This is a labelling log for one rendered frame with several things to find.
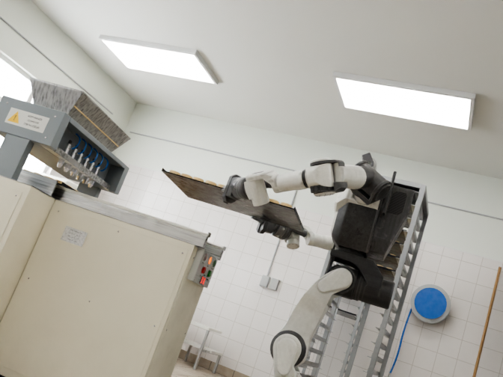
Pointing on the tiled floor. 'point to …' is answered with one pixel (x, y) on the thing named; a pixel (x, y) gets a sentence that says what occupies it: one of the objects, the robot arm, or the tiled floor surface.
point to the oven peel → (486, 322)
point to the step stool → (203, 346)
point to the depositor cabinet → (19, 231)
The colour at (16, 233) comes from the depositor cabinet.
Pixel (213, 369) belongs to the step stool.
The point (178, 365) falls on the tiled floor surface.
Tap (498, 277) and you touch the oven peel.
